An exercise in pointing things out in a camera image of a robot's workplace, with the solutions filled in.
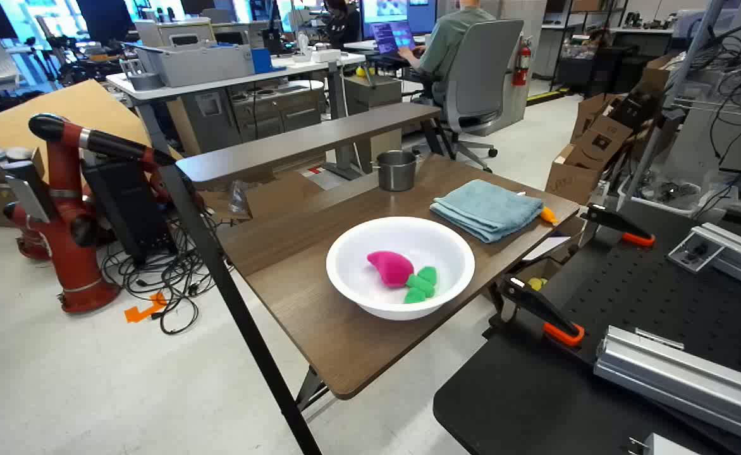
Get pink toy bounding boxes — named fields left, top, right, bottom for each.
left=363, top=248, right=418, bottom=291

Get metal cup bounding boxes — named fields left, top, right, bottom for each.
left=375, top=147, right=420, bottom=195

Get white bowl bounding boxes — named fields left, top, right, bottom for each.
left=323, top=215, right=477, bottom=324

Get green toy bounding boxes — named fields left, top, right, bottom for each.
left=401, top=266, right=439, bottom=306

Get raised wooden shelf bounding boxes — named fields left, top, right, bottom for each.
left=174, top=100, right=443, bottom=187

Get blue folded towel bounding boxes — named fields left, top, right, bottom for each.
left=427, top=177, right=547, bottom=245

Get black diagonal metal strut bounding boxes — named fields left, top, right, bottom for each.
left=154, top=160, right=323, bottom=455

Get white paper sheet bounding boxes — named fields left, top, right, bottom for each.
left=519, top=234, right=572, bottom=262

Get grey office chair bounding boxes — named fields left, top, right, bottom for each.
left=436, top=17, right=527, bottom=171

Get laptop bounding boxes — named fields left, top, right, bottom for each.
left=371, top=23, right=418, bottom=55

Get black orange clamp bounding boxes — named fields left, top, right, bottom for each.
left=578, top=203, right=657, bottom=253
left=494, top=275, right=590, bottom=350

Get seated person in green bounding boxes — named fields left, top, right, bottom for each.
left=398, top=0, right=499, bottom=86

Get red fire extinguisher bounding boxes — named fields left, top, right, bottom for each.
left=508, top=34, right=533, bottom=90

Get grey metal desk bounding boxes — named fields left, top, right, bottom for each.
left=104, top=67, right=328, bottom=154

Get brown cardboard box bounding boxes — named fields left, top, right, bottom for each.
left=543, top=90, right=643, bottom=205

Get orange floor tape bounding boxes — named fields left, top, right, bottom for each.
left=122, top=291, right=173, bottom=325

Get black computer tower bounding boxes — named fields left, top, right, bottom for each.
left=81, top=157, right=178, bottom=262

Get black perforated breadboard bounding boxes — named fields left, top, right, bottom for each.
left=429, top=199, right=741, bottom=455

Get tan cardboard sheet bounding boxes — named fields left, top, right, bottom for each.
left=0, top=77, right=152, bottom=160

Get black floor cables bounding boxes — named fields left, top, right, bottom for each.
left=100, top=242, right=221, bottom=339

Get aluminium extrusion rail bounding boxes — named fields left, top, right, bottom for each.
left=668, top=220, right=741, bottom=297
left=592, top=324, right=741, bottom=450

